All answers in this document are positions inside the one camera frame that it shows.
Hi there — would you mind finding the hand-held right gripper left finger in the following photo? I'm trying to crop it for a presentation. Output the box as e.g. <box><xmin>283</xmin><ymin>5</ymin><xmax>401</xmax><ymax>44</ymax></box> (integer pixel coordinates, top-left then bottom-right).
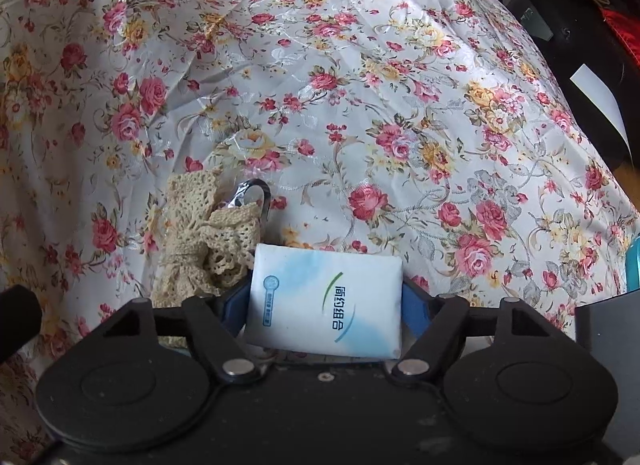
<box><xmin>112</xmin><ymin>280</ymin><xmax>261</xmax><ymax>386</ymax></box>

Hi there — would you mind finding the beige lace cloth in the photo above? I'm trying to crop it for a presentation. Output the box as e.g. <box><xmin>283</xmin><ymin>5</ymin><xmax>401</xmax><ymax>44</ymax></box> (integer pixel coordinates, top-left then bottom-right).
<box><xmin>150</xmin><ymin>168</ymin><xmax>264</xmax><ymax>348</ymax></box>

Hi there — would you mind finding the white tissue pack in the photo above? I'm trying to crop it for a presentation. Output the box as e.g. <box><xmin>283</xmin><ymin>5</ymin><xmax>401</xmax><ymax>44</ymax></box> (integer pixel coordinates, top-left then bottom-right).
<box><xmin>243</xmin><ymin>242</ymin><xmax>405</xmax><ymax>361</ymax></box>

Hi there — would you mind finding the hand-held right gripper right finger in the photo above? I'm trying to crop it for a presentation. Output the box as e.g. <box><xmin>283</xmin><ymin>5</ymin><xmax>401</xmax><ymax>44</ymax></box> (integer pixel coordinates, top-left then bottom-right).
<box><xmin>390</xmin><ymin>276</ymin><xmax>568</xmax><ymax>386</ymax></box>

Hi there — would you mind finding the floral printed cloth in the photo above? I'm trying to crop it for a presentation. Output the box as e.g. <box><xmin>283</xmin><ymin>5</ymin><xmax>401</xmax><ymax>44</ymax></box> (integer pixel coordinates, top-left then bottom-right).
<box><xmin>0</xmin><ymin>0</ymin><xmax>640</xmax><ymax>465</ymax></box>

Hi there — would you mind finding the black sofa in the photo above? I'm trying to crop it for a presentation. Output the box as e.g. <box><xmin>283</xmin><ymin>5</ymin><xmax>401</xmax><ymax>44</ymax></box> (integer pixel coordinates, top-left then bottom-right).
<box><xmin>510</xmin><ymin>0</ymin><xmax>640</xmax><ymax>186</ymax></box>

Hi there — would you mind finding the white paper sheet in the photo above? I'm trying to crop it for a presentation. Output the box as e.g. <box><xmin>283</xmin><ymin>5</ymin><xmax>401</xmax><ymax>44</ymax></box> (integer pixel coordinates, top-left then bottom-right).
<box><xmin>570</xmin><ymin>62</ymin><xmax>632</xmax><ymax>167</ymax></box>

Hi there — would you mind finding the metal clip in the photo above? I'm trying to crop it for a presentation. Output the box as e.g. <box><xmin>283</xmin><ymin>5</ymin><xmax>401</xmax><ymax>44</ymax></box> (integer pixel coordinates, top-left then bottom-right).
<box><xmin>227</xmin><ymin>178</ymin><xmax>274</xmax><ymax>234</ymax></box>

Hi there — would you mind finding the black box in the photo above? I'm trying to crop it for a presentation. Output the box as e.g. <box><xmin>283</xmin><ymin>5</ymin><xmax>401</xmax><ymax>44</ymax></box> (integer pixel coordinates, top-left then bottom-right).
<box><xmin>574</xmin><ymin>287</ymin><xmax>640</xmax><ymax>364</ymax></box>

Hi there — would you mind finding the red cushion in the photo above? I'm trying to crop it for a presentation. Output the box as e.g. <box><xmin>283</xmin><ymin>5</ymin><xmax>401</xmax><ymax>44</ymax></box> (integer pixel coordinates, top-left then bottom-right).
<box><xmin>602</xmin><ymin>8</ymin><xmax>640</xmax><ymax>54</ymax></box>

